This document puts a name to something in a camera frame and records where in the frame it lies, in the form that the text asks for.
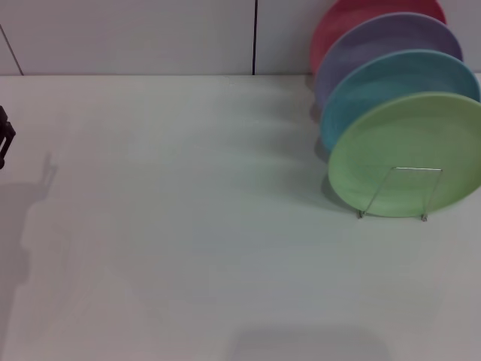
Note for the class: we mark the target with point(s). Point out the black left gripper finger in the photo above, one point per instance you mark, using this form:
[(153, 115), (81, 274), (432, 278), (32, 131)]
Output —
[(4, 139)]

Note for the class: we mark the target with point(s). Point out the green plastic plate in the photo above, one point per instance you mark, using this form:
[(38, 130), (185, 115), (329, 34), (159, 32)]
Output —
[(406, 143)]

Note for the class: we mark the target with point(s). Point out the red plastic plate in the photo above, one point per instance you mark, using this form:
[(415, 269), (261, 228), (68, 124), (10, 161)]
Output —
[(338, 22)]

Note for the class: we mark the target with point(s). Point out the blue plastic plate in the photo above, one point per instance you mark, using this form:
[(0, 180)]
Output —
[(360, 97)]

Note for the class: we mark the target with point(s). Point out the purple plastic plate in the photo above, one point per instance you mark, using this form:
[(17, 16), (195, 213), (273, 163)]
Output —
[(376, 41)]

